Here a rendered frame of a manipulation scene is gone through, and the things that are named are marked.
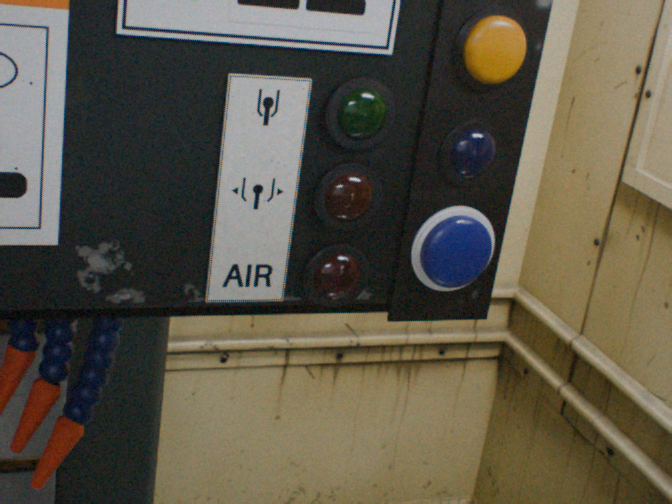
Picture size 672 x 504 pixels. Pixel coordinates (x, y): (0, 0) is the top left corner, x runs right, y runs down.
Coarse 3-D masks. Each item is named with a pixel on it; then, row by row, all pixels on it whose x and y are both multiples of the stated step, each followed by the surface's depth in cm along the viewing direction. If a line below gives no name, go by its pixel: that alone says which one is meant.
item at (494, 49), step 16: (496, 16) 38; (480, 32) 38; (496, 32) 38; (512, 32) 38; (464, 48) 38; (480, 48) 38; (496, 48) 38; (512, 48) 38; (464, 64) 38; (480, 64) 38; (496, 64) 38; (512, 64) 39; (480, 80) 39; (496, 80) 39
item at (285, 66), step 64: (128, 64) 35; (192, 64) 35; (256, 64) 36; (320, 64) 37; (384, 64) 38; (64, 128) 35; (128, 128) 36; (192, 128) 36; (320, 128) 38; (64, 192) 36; (128, 192) 36; (192, 192) 37; (384, 192) 40; (0, 256) 36; (64, 256) 37; (128, 256) 37; (192, 256) 38; (384, 256) 41
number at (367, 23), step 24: (240, 0) 35; (264, 0) 35; (288, 0) 36; (312, 0) 36; (336, 0) 36; (360, 0) 36; (288, 24) 36; (312, 24) 36; (336, 24) 36; (360, 24) 37
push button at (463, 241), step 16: (448, 224) 40; (464, 224) 41; (480, 224) 41; (432, 240) 40; (448, 240) 40; (464, 240) 41; (480, 240) 41; (432, 256) 41; (448, 256) 41; (464, 256) 41; (480, 256) 41; (432, 272) 41; (448, 272) 41; (464, 272) 41; (480, 272) 42
